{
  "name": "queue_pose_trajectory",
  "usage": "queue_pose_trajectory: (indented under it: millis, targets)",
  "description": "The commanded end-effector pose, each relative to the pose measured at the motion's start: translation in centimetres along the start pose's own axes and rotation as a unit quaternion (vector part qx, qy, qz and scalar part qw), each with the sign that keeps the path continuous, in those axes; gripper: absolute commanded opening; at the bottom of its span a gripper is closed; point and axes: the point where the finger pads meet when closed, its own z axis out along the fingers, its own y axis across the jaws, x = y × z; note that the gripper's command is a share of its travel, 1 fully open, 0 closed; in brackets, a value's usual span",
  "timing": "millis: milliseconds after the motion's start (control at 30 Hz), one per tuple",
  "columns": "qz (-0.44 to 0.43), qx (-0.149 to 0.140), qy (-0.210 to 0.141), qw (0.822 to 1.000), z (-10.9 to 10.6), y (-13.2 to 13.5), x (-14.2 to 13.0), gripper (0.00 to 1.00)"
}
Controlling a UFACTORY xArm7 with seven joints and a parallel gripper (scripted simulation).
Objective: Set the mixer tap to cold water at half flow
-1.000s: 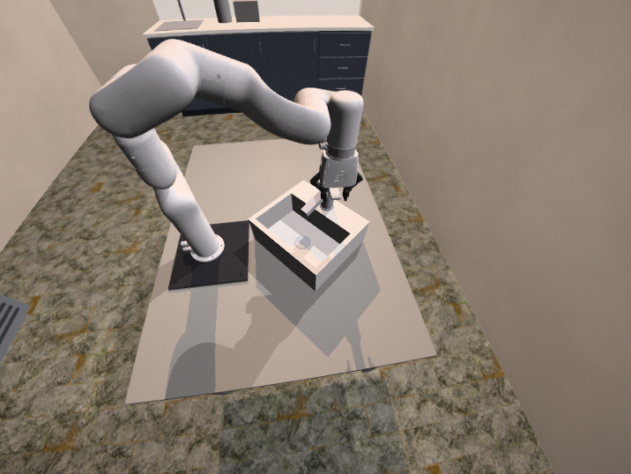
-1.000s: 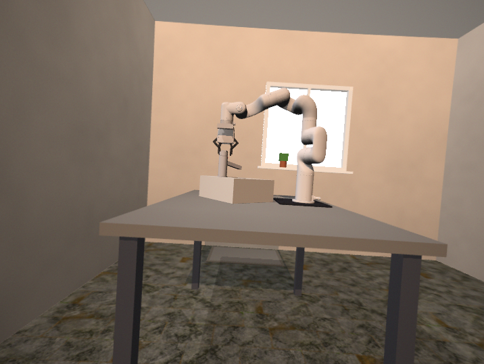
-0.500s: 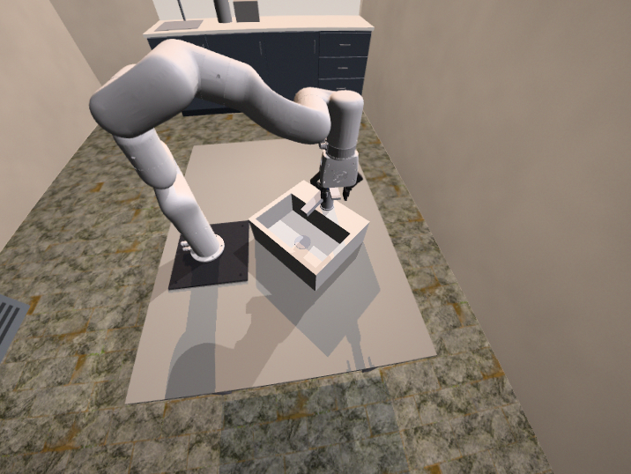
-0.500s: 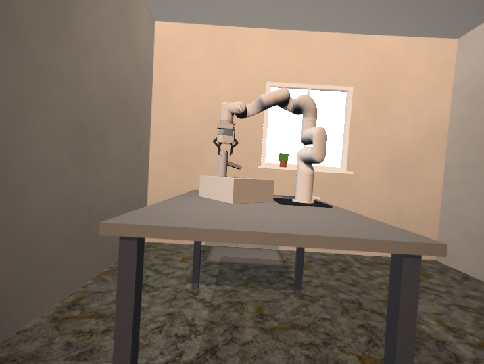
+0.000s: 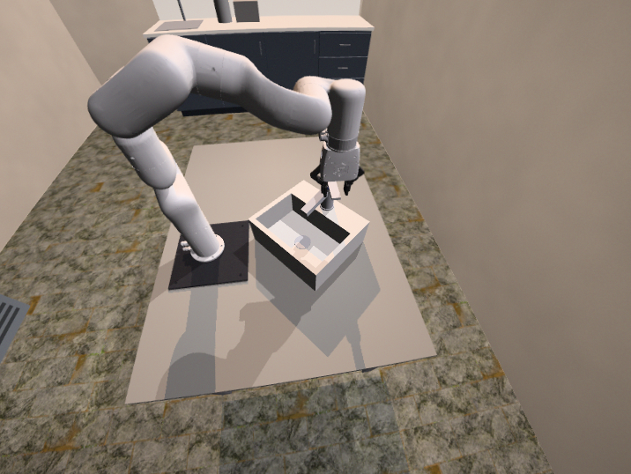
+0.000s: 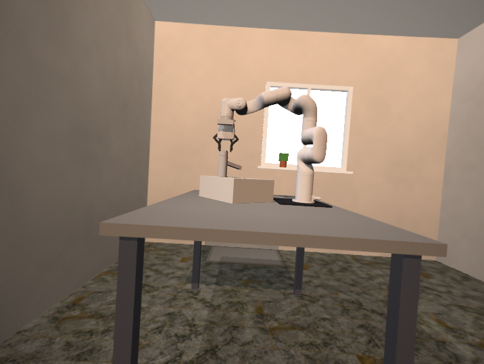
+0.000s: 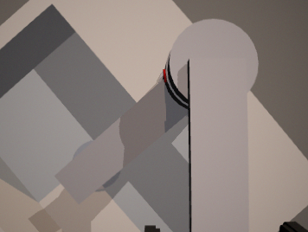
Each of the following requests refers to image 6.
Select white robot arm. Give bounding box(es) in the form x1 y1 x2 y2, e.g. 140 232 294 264
217 87 328 204

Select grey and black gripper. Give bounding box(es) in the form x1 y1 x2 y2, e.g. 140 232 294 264
213 124 239 152

